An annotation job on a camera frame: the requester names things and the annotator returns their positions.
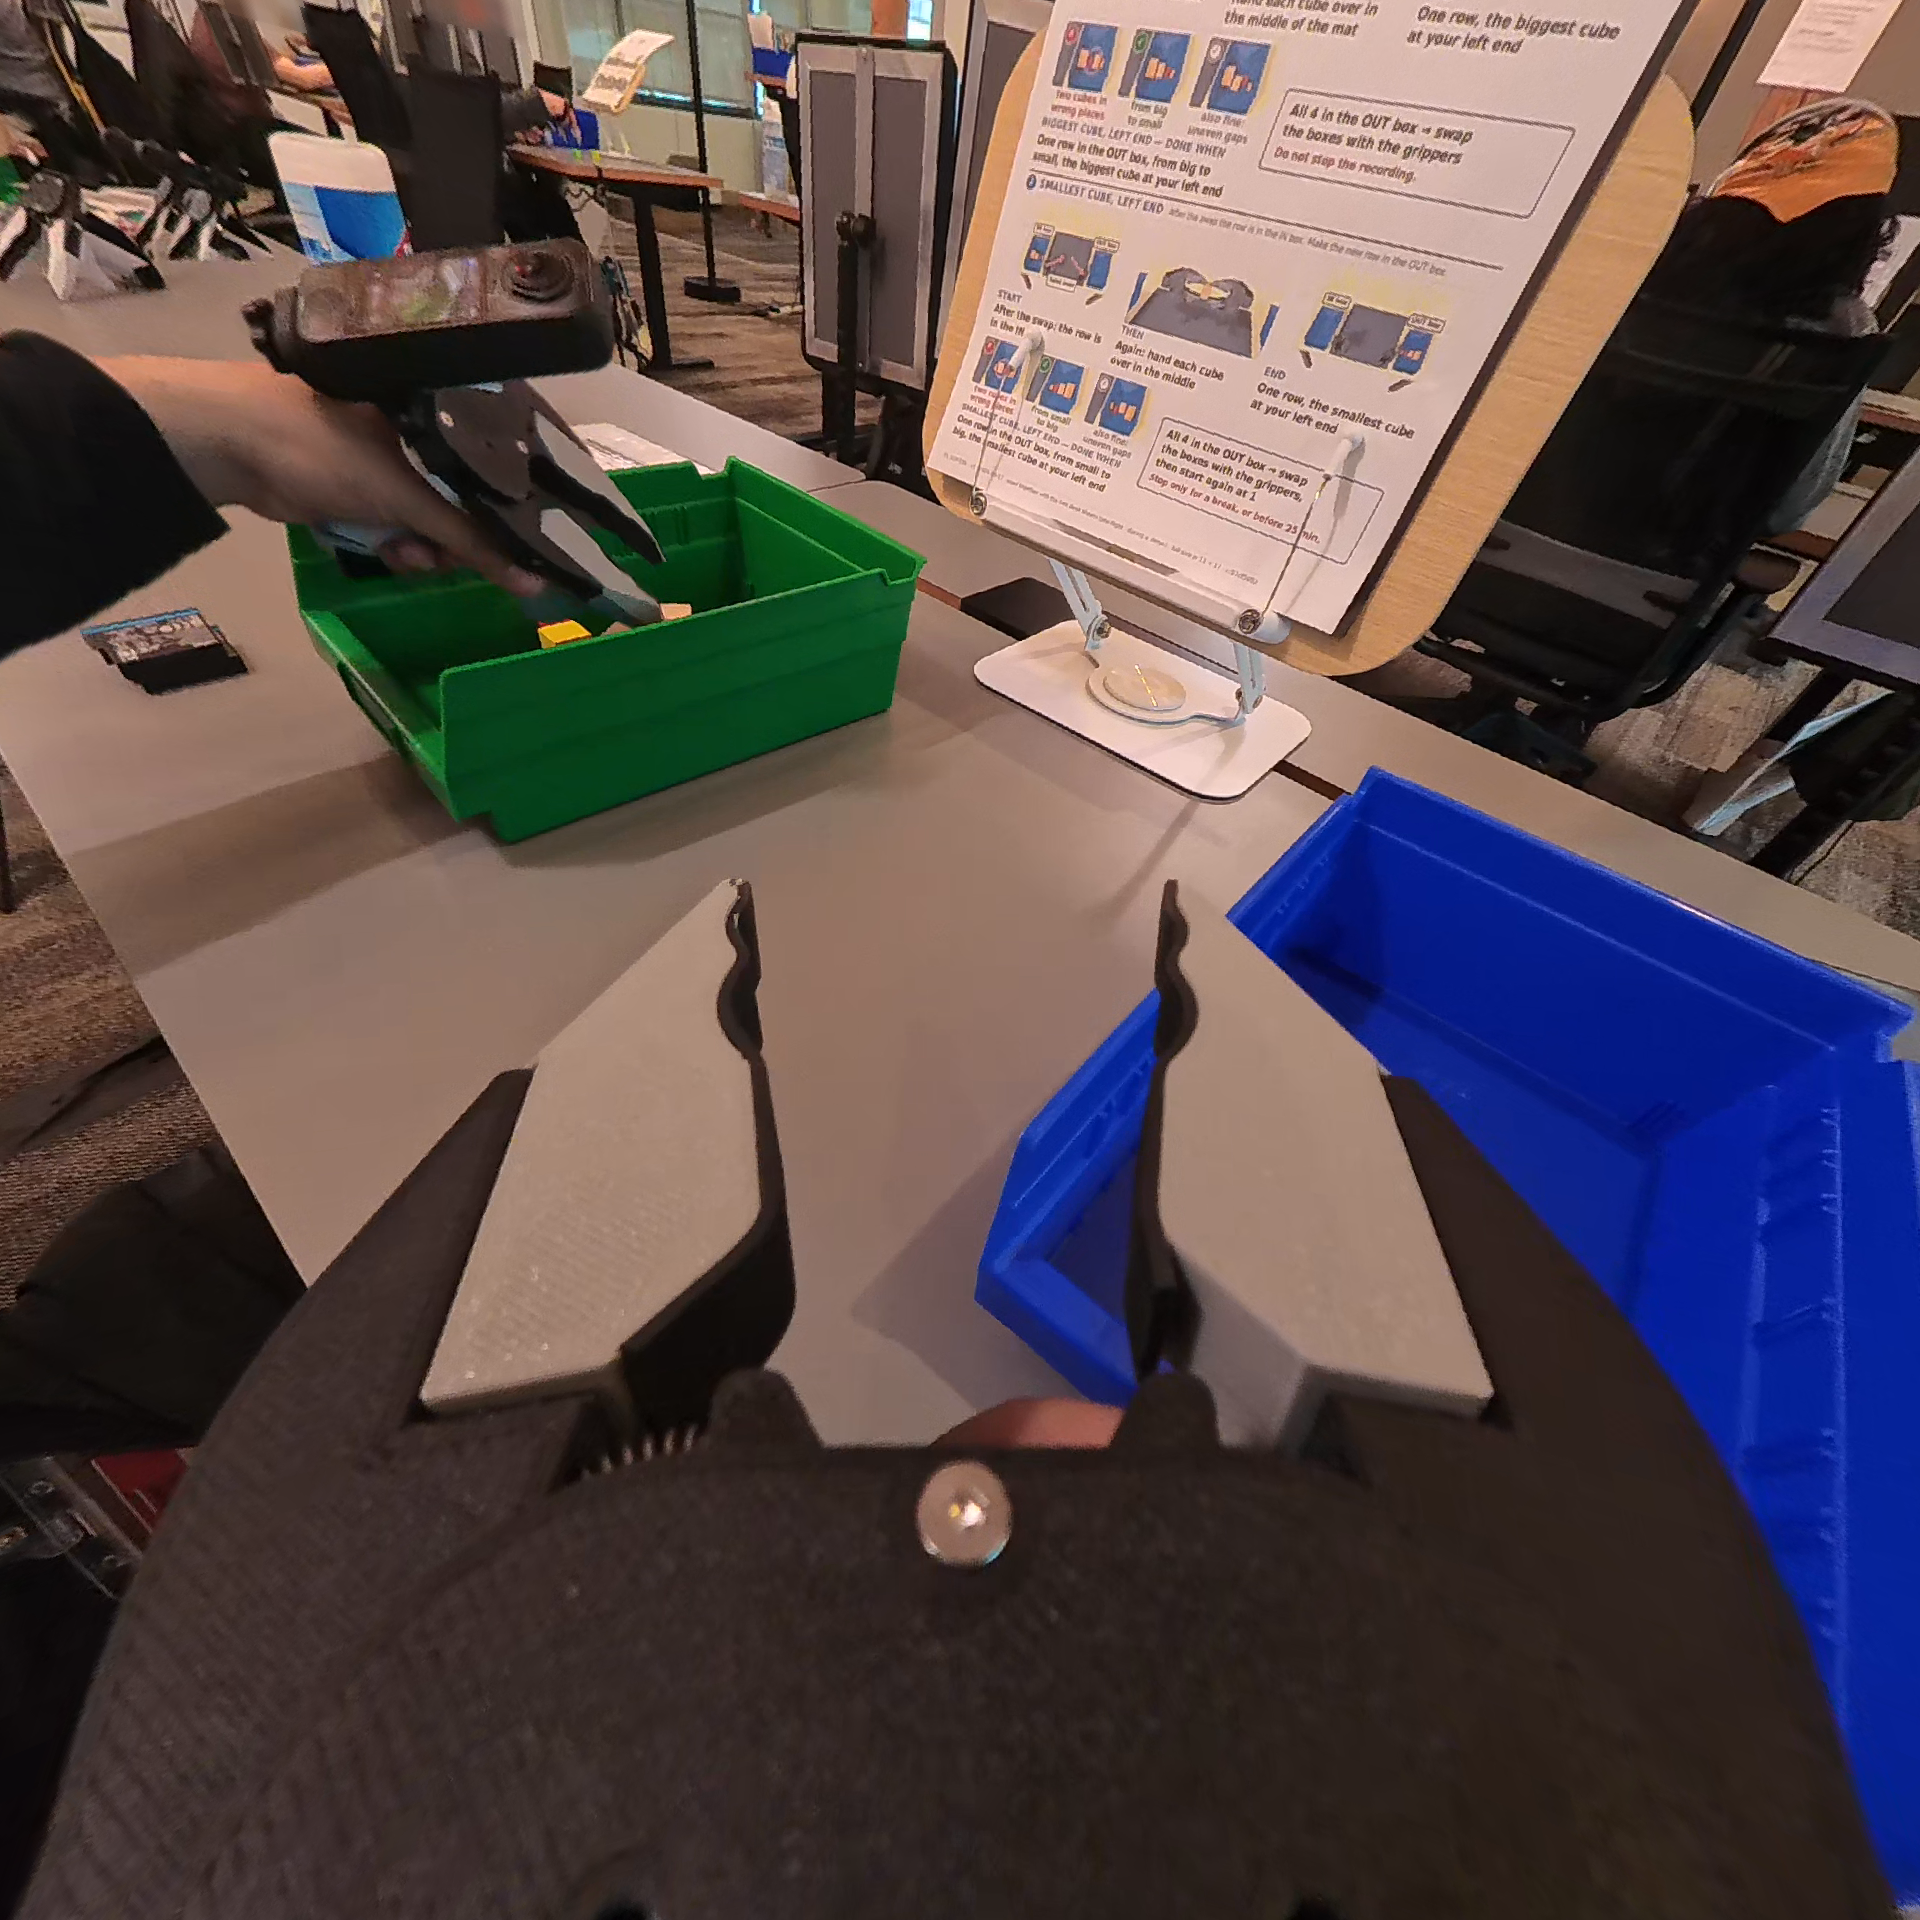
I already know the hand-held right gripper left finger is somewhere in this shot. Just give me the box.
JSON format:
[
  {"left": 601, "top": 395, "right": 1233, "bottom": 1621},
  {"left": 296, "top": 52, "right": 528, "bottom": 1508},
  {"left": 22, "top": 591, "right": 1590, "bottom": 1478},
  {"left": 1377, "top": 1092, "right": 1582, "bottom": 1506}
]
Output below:
[{"left": 420, "top": 877, "right": 799, "bottom": 1424}]

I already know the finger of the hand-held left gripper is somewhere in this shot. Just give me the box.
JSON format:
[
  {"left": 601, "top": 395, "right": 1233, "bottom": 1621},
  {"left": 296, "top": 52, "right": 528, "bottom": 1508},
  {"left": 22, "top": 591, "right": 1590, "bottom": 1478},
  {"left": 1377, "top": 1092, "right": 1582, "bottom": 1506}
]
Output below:
[
  {"left": 479, "top": 381, "right": 670, "bottom": 568},
  {"left": 483, "top": 508, "right": 670, "bottom": 629}
]

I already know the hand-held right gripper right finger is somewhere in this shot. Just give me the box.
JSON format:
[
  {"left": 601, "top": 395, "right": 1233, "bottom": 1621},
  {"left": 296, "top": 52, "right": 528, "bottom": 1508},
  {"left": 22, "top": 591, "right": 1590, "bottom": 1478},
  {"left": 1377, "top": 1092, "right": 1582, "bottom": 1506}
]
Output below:
[{"left": 1123, "top": 880, "right": 1496, "bottom": 1451}]

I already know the green plastic bin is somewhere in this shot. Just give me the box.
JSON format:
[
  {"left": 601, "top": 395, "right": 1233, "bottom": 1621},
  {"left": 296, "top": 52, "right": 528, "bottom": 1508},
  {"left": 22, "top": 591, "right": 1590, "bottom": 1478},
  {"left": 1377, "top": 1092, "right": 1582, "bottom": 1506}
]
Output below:
[{"left": 286, "top": 458, "right": 928, "bottom": 846}]

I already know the blue plastic bin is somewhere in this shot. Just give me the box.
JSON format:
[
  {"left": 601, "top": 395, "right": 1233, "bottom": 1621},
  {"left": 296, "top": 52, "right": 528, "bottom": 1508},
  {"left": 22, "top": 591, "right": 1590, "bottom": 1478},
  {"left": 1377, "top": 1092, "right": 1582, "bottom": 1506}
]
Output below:
[{"left": 975, "top": 768, "right": 1920, "bottom": 1906}]

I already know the grey desk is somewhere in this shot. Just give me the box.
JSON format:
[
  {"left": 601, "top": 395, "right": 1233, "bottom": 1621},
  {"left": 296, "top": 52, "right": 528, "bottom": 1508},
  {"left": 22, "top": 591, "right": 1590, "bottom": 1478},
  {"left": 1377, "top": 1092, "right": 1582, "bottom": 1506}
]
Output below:
[{"left": 0, "top": 247, "right": 1920, "bottom": 1308}]

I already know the person's left hand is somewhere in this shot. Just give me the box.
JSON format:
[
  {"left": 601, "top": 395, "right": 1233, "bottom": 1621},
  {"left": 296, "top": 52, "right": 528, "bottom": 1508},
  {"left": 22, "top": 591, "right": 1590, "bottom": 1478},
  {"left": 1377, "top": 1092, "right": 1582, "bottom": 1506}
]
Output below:
[{"left": 223, "top": 375, "right": 553, "bottom": 605}]

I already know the wipes canister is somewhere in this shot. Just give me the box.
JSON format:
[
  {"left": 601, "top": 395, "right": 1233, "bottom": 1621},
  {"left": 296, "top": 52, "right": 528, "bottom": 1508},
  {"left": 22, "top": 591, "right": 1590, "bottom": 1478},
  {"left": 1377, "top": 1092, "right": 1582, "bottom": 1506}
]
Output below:
[{"left": 269, "top": 132, "right": 412, "bottom": 270}]

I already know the grey framed panel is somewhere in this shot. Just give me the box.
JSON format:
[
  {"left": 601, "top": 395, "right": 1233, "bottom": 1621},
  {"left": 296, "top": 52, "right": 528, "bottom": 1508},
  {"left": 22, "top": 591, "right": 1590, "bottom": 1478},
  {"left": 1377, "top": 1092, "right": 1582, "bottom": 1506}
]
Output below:
[
  {"left": 790, "top": 32, "right": 961, "bottom": 395},
  {"left": 959, "top": 0, "right": 1045, "bottom": 170}
]

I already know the black phone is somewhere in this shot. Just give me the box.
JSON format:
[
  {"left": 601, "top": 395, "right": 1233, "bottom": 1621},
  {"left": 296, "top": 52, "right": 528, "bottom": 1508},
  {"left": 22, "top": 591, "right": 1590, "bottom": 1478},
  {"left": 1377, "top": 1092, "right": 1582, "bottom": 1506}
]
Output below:
[{"left": 959, "top": 575, "right": 1077, "bottom": 640}]

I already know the wooden document stand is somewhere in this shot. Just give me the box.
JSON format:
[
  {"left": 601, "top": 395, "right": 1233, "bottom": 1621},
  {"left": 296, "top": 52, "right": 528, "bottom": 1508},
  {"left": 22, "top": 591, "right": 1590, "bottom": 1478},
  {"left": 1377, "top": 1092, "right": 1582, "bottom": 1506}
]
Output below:
[{"left": 919, "top": 0, "right": 1701, "bottom": 799}]

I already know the printed instruction sheet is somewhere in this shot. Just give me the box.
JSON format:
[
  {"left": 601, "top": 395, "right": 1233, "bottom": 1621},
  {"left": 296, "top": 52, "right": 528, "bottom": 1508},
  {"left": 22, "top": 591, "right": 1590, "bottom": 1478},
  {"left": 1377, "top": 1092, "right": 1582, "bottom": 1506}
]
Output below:
[{"left": 928, "top": 0, "right": 1696, "bottom": 635}]

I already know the black office chair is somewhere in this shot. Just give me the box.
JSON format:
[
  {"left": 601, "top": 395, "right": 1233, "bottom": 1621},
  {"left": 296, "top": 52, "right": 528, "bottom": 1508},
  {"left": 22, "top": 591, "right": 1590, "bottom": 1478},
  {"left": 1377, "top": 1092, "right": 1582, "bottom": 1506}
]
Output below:
[{"left": 1416, "top": 188, "right": 1894, "bottom": 770}]

